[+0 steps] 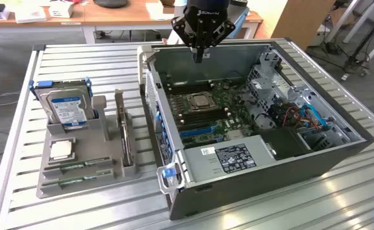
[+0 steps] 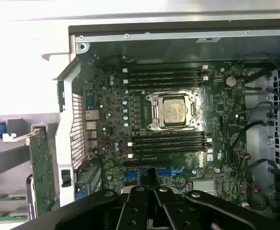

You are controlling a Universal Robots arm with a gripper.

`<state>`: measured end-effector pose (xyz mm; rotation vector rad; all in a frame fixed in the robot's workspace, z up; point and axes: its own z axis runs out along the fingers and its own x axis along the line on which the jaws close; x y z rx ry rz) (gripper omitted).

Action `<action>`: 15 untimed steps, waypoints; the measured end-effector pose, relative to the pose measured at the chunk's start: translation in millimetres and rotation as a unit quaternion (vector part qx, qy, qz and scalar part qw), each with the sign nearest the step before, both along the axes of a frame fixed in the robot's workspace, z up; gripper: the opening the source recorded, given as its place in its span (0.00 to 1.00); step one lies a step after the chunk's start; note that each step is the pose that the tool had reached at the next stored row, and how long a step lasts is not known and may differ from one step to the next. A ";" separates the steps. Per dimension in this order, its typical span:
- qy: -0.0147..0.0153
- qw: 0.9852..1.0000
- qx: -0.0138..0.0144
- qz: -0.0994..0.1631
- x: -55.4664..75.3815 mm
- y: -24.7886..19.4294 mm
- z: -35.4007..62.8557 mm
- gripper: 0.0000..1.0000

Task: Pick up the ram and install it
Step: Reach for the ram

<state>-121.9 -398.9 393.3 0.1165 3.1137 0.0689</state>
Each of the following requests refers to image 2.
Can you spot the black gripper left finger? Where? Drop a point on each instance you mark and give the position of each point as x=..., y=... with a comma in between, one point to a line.
x=135, y=210

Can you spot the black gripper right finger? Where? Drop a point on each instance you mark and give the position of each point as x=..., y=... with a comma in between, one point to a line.
x=175, y=210

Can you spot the black RAM slot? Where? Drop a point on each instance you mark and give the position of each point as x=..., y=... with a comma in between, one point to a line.
x=168, y=153
x=168, y=137
x=166, y=74
x=166, y=68
x=166, y=79
x=168, y=147
x=168, y=142
x=166, y=84

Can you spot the blue expansion slot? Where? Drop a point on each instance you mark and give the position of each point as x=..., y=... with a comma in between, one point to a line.
x=131, y=173

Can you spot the silver chipset heat sink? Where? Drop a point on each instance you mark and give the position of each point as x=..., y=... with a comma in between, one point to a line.
x=204, y=185

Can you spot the black expansion slot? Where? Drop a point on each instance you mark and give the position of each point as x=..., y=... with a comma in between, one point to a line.
x=147, y=164

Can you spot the green motherboard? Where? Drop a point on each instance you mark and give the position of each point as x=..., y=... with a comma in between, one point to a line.
x=190, y=163

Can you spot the dark grey PC case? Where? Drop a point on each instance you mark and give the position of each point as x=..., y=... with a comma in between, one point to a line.
x=65, y=148

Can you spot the silver CPU chip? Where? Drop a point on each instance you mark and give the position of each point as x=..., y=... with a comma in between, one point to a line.
x=174, y=112

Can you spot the green graphics card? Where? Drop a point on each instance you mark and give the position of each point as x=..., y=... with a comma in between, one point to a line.
x=41, y=167

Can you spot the CPU in motherboard socket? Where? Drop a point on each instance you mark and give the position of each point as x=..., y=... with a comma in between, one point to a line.
x=154, y=105

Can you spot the grey parts rack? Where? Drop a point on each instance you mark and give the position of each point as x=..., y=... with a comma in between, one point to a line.
x=8, y=189

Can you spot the silver coin battery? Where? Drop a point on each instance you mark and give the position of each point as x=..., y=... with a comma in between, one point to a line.
x=230, y=81

